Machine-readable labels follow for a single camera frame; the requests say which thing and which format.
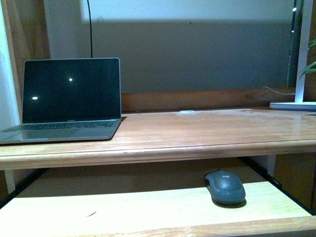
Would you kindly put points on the dark grey computer mouse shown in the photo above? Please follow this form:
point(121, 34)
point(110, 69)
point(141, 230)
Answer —
point(225, 187)

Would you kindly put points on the wooden desk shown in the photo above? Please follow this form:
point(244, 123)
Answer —
point(226, 60)

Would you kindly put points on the white round desk grommet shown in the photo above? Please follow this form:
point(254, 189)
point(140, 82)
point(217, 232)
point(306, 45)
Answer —
point(185, 112)

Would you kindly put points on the wooden pull-out keyboard tray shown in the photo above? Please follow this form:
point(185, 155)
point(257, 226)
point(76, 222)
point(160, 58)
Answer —
point(73, 202)

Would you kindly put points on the silver laptop with dark screen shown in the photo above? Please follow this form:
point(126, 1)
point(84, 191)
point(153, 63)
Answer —
point(68, 100)

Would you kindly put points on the white desk lamp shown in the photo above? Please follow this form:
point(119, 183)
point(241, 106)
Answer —
point(299, 104)

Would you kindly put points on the green plant leaves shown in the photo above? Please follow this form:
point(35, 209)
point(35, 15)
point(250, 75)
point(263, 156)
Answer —
point(310, 68)

